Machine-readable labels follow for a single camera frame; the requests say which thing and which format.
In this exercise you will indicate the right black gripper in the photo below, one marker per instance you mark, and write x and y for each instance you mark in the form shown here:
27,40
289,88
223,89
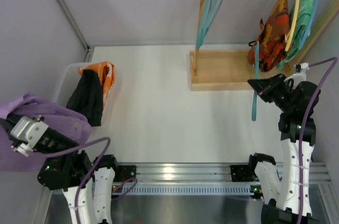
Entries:
273,90

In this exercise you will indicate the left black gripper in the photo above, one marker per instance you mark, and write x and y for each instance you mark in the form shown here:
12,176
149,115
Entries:
13,121

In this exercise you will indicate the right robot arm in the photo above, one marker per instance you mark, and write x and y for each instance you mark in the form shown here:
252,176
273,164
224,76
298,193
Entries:
286,196

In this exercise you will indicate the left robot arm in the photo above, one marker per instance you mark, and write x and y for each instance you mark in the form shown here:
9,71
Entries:
86,185

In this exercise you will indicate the orange camouflage trousers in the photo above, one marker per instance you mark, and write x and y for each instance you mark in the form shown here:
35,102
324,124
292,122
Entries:
271,40

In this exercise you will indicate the yellow hanger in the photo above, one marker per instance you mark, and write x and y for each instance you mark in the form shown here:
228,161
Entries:
293,21

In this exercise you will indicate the black trousers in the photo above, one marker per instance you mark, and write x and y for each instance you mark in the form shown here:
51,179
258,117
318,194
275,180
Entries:
87,98

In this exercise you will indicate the blue hanger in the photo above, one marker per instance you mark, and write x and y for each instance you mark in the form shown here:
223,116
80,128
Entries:
306,31

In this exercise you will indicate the green trousers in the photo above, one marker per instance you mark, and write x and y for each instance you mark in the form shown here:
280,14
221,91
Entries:
303,18

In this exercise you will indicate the empty teal hanger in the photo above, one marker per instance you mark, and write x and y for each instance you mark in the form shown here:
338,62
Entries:
217,4
204,21

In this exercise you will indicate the wooden clothes rack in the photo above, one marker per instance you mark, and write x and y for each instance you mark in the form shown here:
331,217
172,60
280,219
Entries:
227,70

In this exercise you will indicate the white plastic basket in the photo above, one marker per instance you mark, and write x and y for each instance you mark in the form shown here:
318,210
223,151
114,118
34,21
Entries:
68,83

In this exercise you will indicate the orange white garment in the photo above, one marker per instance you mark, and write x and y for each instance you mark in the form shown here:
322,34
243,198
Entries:
106,73

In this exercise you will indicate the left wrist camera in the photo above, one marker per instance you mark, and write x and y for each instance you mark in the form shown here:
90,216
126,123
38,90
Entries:
28,135

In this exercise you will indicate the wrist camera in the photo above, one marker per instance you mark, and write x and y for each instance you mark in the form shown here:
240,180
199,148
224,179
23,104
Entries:
299,72
28,135

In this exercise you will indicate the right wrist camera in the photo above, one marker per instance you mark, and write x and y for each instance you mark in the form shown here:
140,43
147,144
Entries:
299,72

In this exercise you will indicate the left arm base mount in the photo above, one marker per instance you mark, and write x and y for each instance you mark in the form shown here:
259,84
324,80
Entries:
124,172

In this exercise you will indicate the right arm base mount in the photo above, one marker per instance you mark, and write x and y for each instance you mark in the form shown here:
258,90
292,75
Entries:
242,173

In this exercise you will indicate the aluminium mounting rail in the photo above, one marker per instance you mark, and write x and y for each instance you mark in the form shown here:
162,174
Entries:
183,172

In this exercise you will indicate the grey slotted cable duct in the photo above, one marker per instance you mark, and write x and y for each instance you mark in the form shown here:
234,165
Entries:
190,189

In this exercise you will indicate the aluminium corner frame post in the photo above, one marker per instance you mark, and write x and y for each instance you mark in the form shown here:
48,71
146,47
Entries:
72,22

